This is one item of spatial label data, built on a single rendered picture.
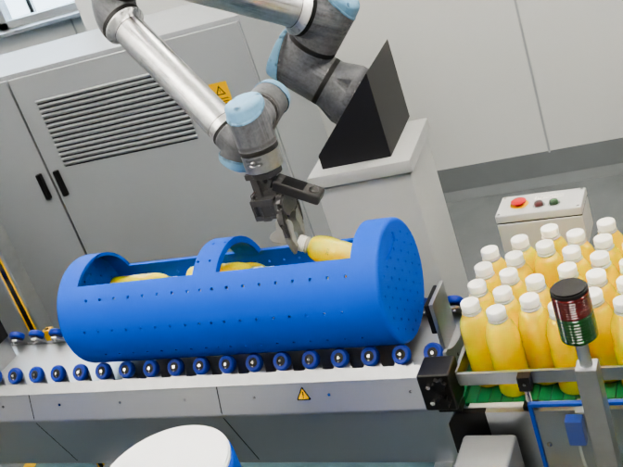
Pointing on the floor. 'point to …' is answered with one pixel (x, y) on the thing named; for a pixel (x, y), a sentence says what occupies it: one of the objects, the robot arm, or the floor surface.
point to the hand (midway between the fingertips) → (300, 244)
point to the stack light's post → (598, 415)
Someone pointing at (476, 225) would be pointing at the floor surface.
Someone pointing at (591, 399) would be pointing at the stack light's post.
